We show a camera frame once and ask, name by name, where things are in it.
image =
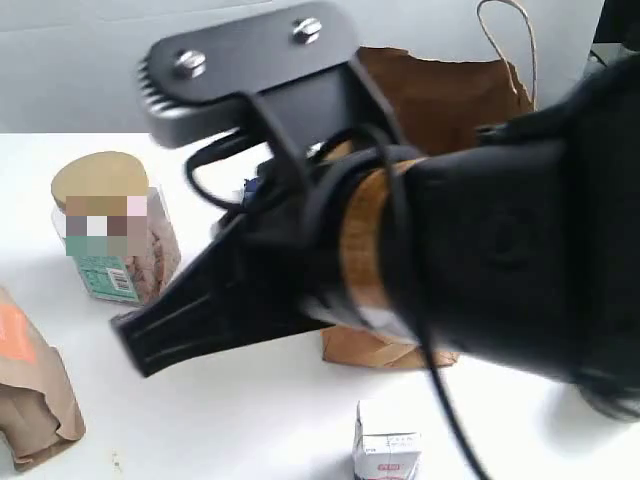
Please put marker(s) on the dark blue snack packet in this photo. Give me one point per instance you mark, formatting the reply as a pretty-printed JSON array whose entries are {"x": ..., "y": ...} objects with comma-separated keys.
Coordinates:
[{"x": 249, "y": 189}]

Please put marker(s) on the clear jar of almonds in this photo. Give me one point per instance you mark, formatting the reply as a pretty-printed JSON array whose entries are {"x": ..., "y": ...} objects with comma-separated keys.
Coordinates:
[{"x": 113, "y": 222}]

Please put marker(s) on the grey white milk carton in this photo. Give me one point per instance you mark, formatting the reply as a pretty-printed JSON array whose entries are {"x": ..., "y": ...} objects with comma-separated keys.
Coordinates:
[{"x": 387, "y": 441}]

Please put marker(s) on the brown paper shopping bag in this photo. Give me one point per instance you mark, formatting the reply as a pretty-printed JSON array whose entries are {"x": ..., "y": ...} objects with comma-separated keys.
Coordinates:
[{"x": 439, "y": 105}]

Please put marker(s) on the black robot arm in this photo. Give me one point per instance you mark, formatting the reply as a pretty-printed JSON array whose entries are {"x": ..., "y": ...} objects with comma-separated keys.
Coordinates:
[{"x": 523, "y": 250}]

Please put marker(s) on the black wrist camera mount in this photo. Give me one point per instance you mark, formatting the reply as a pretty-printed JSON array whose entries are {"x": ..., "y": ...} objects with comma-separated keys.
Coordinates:
[{"x": 289, "y": 78}]

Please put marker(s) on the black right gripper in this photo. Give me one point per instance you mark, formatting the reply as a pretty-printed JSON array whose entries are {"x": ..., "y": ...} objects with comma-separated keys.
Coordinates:
[{"x": 282, "y": 273}]

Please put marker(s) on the brown kraft pouch orange label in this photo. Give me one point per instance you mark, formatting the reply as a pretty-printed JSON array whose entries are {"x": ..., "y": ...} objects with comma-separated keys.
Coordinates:
[{"x": 40, "y": 415}]

